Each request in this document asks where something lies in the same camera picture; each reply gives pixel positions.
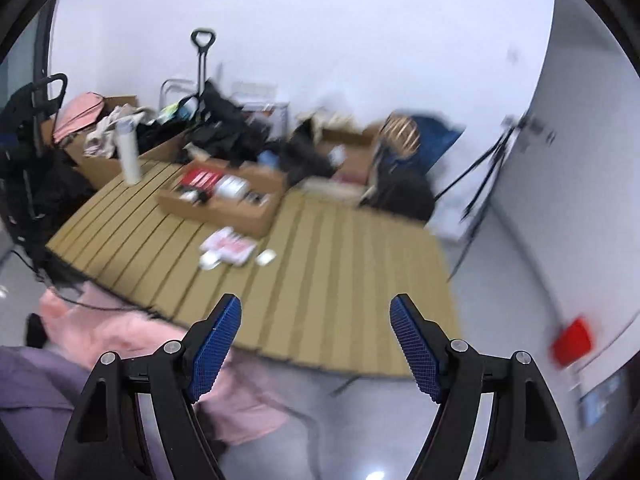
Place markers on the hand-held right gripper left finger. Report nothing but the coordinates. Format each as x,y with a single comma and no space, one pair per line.
215,350

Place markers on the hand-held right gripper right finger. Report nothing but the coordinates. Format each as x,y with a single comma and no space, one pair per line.
415,350

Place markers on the white round jar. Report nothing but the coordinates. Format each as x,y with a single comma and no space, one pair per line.
209,260

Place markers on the small white cap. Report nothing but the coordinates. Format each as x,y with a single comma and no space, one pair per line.
266,257

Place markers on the pink wipes packet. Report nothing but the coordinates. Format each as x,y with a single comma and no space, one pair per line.
232,245

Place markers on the shallow cardboard tray box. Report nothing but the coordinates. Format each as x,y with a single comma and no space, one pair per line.
220,217

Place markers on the white plastic packet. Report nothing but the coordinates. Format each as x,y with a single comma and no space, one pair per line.
231,187

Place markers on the red printed carton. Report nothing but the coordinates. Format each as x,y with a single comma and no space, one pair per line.
200,178

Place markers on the pink puffer jacket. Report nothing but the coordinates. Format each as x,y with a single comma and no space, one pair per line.
150,330

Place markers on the olive slatted folding table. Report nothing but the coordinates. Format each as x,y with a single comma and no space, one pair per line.
325,270

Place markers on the red bin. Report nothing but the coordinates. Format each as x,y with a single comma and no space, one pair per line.
572,341

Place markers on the black backpack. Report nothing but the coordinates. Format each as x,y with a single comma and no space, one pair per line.
400,192

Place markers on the black tripod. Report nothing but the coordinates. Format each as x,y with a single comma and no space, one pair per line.
487,170

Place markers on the open cardboard box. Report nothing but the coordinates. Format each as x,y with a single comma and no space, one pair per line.
350,157

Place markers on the large cardboard box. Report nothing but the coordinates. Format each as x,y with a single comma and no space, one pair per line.
100,172

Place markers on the dark blue cloth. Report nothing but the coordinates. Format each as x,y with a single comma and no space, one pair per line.
440,140

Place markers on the white thermos bottle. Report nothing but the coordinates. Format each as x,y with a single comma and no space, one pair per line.
129,155

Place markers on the black trolley bag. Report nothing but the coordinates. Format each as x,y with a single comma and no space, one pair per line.
222,110

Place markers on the beige crumpled cloth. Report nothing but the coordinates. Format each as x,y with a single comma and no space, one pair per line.
107,135

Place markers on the white metal rack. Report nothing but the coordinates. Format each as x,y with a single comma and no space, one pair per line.
170,91

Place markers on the pink bag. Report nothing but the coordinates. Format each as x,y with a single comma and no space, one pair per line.
77,117

